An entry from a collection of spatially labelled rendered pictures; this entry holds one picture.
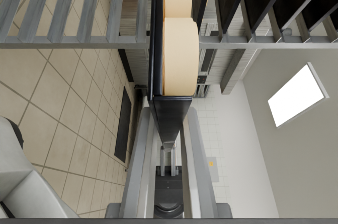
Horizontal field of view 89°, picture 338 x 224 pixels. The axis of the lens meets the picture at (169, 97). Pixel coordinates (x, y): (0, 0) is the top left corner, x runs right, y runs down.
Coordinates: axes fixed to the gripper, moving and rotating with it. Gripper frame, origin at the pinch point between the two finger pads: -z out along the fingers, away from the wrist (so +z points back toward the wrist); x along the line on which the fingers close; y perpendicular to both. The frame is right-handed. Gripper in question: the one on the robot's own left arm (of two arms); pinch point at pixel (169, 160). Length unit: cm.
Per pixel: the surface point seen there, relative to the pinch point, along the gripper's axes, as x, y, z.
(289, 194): 220, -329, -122
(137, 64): -55, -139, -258
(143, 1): -9, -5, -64
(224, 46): 18, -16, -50
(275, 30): 35, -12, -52
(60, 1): -37, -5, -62
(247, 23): 26, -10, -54
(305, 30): 44, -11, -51
